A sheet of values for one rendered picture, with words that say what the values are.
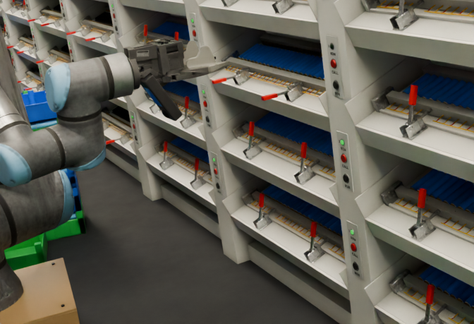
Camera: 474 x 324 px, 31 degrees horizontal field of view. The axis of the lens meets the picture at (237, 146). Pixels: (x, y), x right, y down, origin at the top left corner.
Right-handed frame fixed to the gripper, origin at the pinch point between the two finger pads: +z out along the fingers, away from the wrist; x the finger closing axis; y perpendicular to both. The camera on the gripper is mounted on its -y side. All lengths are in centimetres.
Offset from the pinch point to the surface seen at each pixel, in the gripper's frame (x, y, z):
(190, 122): 64, -31, 16
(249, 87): 16.4, -11.1, 14.6
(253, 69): 19.8, -7.9, 17.9
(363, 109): -32.1, -7.1, 15.8
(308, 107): -13.0, -10.3, 14.3
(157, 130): 107, -44, 20
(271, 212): 21, -47, 19
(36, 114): 97, -27, -22
